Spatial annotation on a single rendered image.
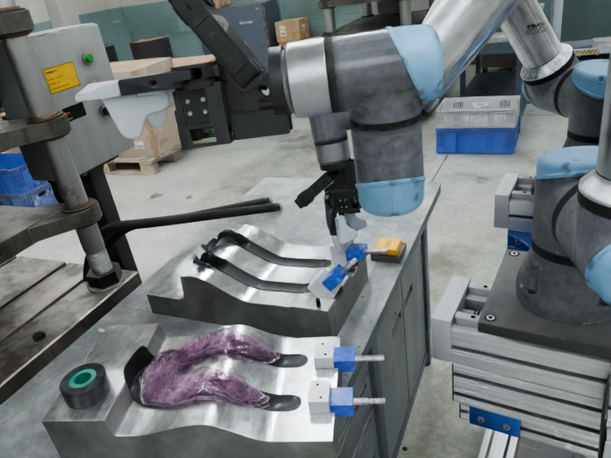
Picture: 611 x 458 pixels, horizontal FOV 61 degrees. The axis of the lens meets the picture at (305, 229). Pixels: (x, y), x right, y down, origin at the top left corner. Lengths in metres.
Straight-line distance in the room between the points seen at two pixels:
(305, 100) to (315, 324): 0.70
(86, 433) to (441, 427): 1.34
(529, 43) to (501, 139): 3.06
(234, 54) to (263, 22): 7.48
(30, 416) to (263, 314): 0.52
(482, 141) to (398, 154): 3.79
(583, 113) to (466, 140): 3.13
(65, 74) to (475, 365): 1.33
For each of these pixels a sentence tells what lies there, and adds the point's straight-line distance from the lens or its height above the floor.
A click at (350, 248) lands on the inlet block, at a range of 1.20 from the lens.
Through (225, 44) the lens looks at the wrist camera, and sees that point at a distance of 0.54.
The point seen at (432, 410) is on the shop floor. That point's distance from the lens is 2.10.
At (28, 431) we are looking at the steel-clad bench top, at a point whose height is 0.80.
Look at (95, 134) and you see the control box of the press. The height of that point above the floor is 1.16.
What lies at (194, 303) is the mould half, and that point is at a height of 0.86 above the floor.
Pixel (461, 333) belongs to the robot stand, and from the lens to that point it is 0.89.
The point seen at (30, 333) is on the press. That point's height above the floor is 0.78.
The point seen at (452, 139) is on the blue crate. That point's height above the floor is 0.12.
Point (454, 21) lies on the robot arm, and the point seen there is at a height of 1.46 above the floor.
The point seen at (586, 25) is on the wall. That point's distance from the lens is 7.45.
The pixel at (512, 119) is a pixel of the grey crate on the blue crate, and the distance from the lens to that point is 4.25.
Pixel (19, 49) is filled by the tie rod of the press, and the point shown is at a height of 1.46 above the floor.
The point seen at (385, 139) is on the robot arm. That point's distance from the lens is 0.53.
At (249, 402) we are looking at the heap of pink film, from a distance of 0.96.
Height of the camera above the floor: 1.54
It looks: 27 degrees down
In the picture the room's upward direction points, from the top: 9 degrees counter-clockwise
